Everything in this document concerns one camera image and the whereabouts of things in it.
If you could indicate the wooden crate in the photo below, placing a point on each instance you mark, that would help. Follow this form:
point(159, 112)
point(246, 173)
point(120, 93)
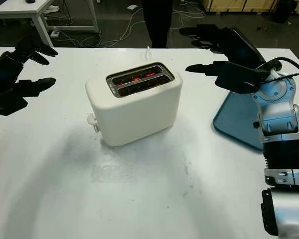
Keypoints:
point(239, 5)

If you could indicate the white two-slot toaster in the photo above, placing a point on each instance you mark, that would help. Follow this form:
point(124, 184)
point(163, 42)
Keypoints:
point(139, 117)

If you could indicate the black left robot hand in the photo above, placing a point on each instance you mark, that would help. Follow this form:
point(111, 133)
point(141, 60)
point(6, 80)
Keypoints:
point(5, 72)

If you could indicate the white paper sheet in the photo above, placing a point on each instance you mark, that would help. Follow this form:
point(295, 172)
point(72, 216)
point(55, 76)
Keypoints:
point(131, 7)

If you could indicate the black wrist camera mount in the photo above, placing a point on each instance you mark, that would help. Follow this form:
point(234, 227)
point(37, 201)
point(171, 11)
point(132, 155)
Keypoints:
point(238, 79)
point(7, 102)

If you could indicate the blue plastic tray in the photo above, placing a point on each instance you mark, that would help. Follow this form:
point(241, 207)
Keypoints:
point(235, 119)

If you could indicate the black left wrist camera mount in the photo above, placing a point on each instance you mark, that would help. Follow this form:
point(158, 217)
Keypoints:
point(7, 102)

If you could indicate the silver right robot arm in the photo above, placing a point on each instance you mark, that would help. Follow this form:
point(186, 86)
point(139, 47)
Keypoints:
point(276, 109)

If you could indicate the white power strip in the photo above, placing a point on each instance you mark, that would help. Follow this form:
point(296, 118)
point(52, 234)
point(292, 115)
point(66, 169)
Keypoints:
point(54, 33)

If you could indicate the person in black trousers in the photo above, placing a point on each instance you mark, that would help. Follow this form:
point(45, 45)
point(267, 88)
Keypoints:
point(157, 25)

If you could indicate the white desk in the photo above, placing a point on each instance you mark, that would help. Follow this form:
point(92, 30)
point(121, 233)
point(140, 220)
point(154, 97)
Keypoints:
point(20, 7)

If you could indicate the white shoe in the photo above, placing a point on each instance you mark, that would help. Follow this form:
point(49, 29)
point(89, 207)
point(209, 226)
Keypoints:
point(51, 9)

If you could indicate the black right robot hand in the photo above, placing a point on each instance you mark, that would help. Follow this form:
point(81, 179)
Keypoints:
point(243, 52)

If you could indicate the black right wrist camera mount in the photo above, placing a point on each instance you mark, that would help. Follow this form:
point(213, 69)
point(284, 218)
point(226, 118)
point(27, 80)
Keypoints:
point(238, 79)

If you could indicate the black bin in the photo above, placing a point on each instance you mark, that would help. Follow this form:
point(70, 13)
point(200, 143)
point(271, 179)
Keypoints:
point(285, 11)

